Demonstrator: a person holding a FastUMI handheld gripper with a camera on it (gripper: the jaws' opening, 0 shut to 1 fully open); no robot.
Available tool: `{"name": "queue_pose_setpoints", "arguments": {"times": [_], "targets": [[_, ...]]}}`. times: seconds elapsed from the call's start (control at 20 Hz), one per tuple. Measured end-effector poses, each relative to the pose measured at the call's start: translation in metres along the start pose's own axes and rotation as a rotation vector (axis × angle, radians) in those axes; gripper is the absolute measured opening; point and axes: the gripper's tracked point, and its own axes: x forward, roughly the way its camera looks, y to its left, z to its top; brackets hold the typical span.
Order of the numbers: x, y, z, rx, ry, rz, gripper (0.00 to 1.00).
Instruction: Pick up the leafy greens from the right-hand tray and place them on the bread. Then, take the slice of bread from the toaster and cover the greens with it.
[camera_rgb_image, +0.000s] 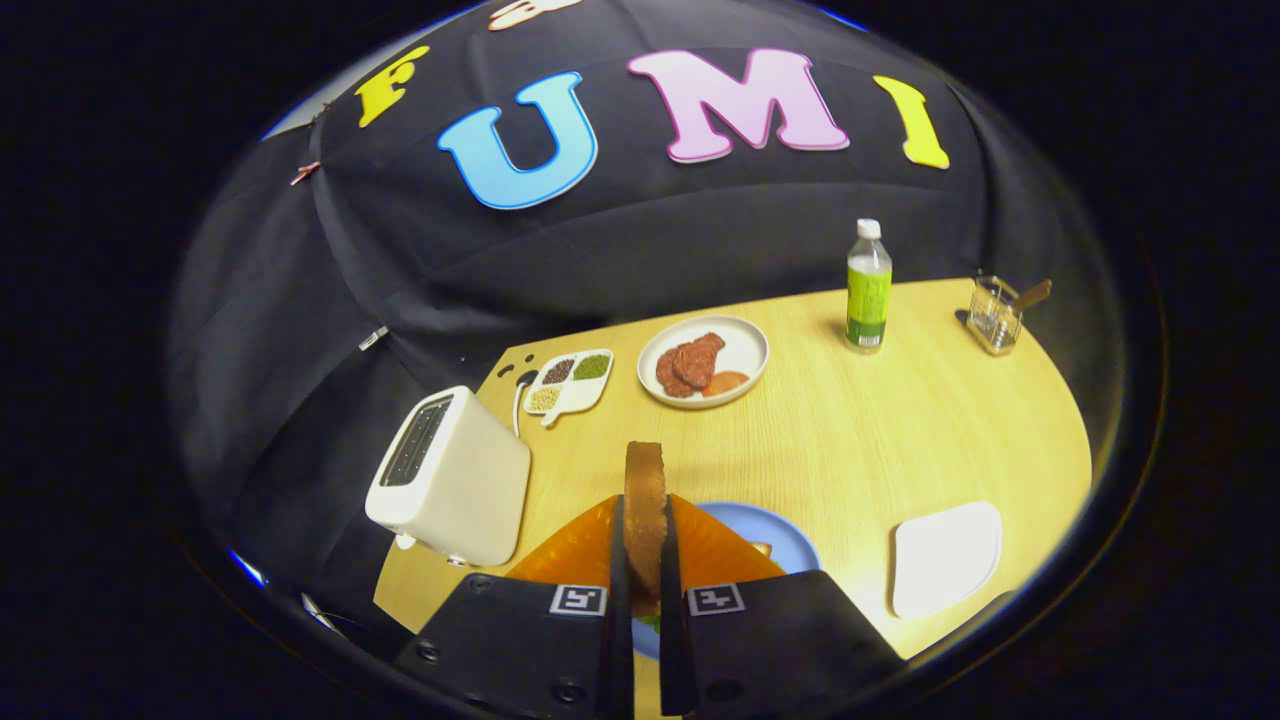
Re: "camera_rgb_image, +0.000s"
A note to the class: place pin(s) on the white toaster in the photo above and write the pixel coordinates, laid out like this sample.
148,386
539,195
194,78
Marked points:
460,490

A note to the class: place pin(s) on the green label plastic bottle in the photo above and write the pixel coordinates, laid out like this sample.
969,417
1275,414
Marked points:
868,300

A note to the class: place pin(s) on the square white plate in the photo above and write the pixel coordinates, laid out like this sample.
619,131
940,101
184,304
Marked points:
945,560

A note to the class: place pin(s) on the silver backdrop clip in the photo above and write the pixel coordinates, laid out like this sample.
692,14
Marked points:
373,338

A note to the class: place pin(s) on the round white plate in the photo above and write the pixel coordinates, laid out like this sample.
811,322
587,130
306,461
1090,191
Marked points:
745,345

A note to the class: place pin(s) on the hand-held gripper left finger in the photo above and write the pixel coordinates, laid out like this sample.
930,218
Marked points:
510,640

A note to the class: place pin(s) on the black backdrop cloth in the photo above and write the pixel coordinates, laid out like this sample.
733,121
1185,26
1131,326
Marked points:
650,230

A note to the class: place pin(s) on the blue plate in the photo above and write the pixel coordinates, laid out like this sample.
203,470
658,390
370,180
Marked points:
740,520

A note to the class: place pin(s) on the green lettuce leaf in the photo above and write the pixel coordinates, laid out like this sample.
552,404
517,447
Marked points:
650,622

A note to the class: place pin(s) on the orange backdrop clip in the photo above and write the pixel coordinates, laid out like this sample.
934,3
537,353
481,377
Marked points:
305,172

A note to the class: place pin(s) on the white divided condiment dish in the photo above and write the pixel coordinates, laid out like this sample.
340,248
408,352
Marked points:
570,395

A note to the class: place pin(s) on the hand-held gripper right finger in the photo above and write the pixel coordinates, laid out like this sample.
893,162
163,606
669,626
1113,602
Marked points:
780,640

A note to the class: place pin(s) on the brown meat slice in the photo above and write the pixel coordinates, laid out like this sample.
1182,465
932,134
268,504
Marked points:
668,378
698,360

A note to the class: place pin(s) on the tomato slice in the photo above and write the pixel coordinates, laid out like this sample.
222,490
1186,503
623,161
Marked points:
725,382

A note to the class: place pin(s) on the toasted bread slice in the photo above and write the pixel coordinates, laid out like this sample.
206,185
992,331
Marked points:
645,510

